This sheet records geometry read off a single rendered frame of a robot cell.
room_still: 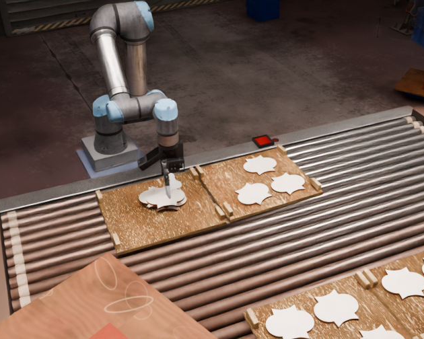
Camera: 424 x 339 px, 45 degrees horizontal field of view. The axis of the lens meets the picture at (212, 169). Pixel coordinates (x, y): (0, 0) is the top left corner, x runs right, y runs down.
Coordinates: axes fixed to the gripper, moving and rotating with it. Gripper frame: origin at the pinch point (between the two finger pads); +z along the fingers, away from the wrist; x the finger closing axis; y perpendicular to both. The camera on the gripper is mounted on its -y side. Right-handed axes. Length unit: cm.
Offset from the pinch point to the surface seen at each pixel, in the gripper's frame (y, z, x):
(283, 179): 48.4, 7.1, 4.1
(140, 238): -11.6, 7.8, -17.4
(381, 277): 63, 8, -52
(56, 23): -71, 96, 462
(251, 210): 30.8, 7.9, -11.0
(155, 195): -3.6, 4.5, 1.6
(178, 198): 4.4, 4.5, -1.8
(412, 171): 105, 10, 2
